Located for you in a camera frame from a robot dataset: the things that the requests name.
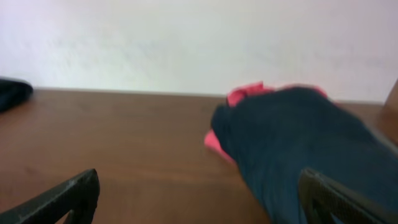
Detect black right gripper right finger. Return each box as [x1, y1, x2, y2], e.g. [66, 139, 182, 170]
[298, 168, 397, 224]

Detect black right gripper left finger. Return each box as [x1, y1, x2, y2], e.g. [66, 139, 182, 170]
[1, 169, 100, 224]

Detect dark blue denim shorts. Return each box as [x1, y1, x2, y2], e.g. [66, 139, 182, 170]
[211, 88, 397, 223]

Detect folded dark navy shorts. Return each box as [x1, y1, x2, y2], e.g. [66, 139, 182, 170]
[1, 78, 34, 113]

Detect red garment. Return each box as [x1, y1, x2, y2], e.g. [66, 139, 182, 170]
[204, 82, 328, 164]

